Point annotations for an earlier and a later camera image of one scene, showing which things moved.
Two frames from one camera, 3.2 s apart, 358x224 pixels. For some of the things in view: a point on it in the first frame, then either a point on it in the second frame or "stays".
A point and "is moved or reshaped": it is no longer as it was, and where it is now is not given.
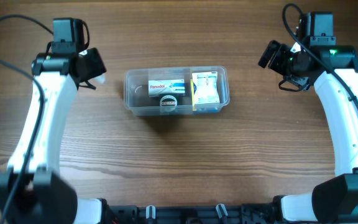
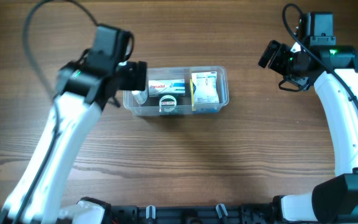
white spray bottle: x=101 y=79 is moved or reshaped
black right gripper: x=276 y=63 stays
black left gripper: x=99 y=66 → x=135 y=74
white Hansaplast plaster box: x=207 y=87 stays
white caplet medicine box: x=166 y=87 stays
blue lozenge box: x=201 y=108 stays
